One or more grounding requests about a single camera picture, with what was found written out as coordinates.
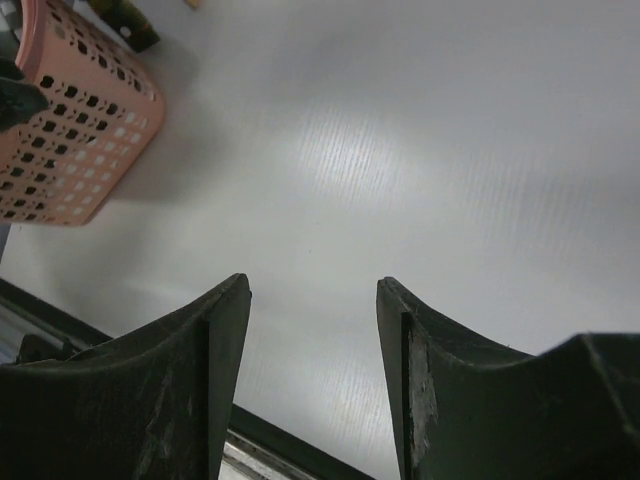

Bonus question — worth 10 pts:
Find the yellow plaid shirt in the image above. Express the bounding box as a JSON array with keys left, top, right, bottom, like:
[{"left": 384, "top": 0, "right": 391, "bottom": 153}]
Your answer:
[{"left": 88, "top": 0, "right": 160, "bottom": 53}]

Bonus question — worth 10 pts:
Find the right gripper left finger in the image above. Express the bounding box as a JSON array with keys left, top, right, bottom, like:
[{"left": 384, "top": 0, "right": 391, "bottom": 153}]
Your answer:
[{"left": 1, "top": 273, "right": 250, "bottom": 479}]

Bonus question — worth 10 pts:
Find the pink laundry basket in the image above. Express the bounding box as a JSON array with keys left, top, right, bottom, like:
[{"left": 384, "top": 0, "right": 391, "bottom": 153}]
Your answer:
[{"left": 1, "top": 1, "right": 165, "bottom": 226}]

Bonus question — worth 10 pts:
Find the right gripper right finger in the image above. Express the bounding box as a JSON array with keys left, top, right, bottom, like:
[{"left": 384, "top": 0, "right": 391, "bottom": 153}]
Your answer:
[{"left": 376, "top": 277, "right": 639, "bottom": 479}]

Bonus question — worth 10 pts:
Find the aluminium frame base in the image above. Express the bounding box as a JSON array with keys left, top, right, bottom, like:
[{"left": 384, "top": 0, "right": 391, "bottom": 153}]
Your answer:
[{"left": 1, "top": 273, "right": 361, "bottom": 479}]

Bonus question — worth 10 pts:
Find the black white checkered shirt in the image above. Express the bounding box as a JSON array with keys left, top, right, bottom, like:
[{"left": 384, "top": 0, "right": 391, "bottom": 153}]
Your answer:
[{"left": 0, "top": 0, "right": 23, "bottom": 60}]

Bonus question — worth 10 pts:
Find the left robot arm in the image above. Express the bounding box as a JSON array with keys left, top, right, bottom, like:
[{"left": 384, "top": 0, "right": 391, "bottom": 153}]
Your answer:
[{"left": 0, "top": 58, "right": 49, "bottom": 133}]

